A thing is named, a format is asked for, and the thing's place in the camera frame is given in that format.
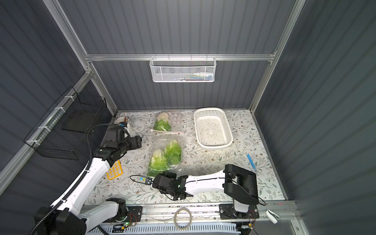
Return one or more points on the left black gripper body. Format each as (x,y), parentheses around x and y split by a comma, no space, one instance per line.
(134,142)

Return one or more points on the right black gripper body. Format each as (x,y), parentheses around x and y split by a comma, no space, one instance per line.
(164,181)

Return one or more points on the chinese cabbage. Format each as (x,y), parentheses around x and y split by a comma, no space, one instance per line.
(158,163)
(162,122)
(173,152)

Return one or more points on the clear zip-top bag blue seal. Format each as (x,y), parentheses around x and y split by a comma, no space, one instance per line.
(162,142)

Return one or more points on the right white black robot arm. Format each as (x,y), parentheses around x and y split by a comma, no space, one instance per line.
(236,182)

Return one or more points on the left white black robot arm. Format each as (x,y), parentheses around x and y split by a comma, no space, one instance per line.
(64,216)

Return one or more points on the clear zip-top bag white seal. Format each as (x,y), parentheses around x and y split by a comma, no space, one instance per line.
(175,120)

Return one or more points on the white pen holder cup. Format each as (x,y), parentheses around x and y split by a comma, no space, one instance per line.
(123,121)

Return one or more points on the yellow calculator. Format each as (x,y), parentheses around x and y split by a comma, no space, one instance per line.
(115,171)

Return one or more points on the white plastic perforated basket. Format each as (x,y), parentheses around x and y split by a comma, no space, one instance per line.
(212,128)

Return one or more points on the blue pen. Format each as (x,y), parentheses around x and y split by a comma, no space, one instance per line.
(252,163)

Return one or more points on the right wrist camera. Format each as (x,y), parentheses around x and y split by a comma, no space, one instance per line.
(145,179)

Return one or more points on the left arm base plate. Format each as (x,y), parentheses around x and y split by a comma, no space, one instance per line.
(133,215)

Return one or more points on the black wire side basket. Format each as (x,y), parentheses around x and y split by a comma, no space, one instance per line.
(63,133)

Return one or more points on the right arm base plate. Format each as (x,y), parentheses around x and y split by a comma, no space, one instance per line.
(230,211)

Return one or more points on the white wire wall basket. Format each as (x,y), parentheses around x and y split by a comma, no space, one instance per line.
(182,71)

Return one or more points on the white clip on rail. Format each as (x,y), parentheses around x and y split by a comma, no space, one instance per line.
(273,217)

